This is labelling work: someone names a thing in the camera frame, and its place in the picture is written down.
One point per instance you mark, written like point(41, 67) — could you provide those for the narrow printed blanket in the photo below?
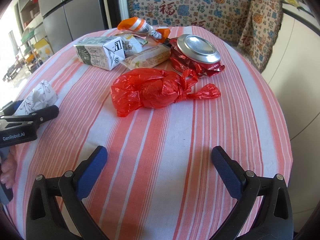
point(260, 30)

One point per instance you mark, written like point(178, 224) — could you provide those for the storage rack with basins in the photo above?
point(28, 50)

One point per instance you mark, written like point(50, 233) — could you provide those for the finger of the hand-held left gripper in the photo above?
point(11, 107)
point(37, 116)

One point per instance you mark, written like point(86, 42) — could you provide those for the printed cardboard box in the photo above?
point(43, 48)

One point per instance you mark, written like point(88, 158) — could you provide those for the floral tissue pack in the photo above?
point(37, 97)

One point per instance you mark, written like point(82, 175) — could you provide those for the dark wall shelf cabinet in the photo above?
point(27, 5)

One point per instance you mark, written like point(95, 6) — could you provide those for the crushed red can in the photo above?
point(195, 46)

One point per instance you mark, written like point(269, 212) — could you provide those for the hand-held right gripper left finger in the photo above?
point(92, 172)

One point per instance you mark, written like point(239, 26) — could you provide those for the striped pink white tablecloth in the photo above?
point(162, 142)

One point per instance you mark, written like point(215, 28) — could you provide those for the knotted red plastic bag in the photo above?
point(150, 90)

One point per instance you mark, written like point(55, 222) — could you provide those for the orange white wrapper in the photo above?
point(135, 25)

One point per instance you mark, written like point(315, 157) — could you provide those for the green white milk carton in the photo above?
point(97, 52)

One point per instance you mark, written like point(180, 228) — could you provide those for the beige bar wrapper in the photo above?
point(147, 57)

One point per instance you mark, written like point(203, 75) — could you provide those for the grey refrigerator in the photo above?
point(75, 10)

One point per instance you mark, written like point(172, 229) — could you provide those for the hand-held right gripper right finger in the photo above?
point(226, 172)

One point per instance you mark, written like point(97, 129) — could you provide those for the large printed blanket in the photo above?
point(187, 5)

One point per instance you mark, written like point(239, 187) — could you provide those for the white kitchen counter cabinet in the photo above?
point(295, 80)

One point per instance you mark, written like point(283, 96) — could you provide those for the white yellow snack packet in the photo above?
point(132, 45)

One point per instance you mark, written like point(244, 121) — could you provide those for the person's left hand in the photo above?
point(9, 172)

